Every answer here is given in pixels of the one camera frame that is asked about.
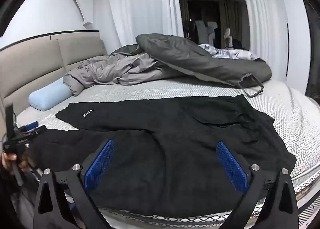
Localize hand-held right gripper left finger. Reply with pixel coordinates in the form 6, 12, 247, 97
33, 139, 116, 229

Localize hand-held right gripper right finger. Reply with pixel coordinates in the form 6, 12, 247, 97
215, 141, 299, 229

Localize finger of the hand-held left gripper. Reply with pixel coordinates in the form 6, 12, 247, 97
16, 121, 39, 132
19, 125, 48, 142

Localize black pants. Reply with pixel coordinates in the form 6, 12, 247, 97
30, 94, 297, 217

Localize person's left hand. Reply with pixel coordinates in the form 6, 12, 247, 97
1, 152, 30, 172

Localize light blue bolster pillow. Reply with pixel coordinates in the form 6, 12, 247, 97
28, 77, 73, 112

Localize beige upholstered headboard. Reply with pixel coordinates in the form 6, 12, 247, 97
0, 31, 108, 124

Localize bed with honeycomb sheet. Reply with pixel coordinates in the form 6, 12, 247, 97
15, 76, 320, 229

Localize light grey duvet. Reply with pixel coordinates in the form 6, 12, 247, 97
62, 52, 175, 97

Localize blue white striped cloth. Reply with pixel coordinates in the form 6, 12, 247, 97
199, 43, 258, 60

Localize dark grey blanket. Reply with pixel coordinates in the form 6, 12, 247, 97
110, 33, 272, 98

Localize white hanging cloth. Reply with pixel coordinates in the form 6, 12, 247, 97
195, 20, 218, 45

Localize white curtain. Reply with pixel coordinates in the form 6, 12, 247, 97
106, 0, 184, 51
236, 0, 290, 51

